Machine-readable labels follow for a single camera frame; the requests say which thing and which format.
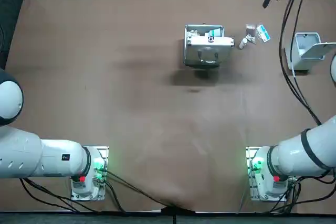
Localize crumpled white gauze packet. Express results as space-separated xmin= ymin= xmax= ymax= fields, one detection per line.
xmin=186 ymin=28 xmax=202 ymax=41

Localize clear iodophor swab packet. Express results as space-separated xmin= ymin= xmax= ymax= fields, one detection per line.
xmin=245 ymin=23 xmax=257 ymax=45

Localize aluminium medical kit case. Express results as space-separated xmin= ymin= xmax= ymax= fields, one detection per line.
xmin=183 ymin=23 xmax=235 ymax=69

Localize glove zip bag blue label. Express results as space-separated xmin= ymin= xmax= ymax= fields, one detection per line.
xmin=256 ymin=24 xmax=271 ymax=43

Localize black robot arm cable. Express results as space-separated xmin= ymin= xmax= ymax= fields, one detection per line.
xmin=278 ymin=0 xmax=323 ymax=127
xmin=285 ymin=0 xmax=320 ymax=120

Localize black base power cable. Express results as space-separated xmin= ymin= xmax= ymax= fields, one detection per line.
xmin=103 ymin=168 xmax=176 ymax=224
xmin=262 ymin=174 xmax=336 ymax=215

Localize white lidded waste bin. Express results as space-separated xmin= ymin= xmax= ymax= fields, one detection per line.
xmin=285 ymin=31 xmax=336 ymax=72

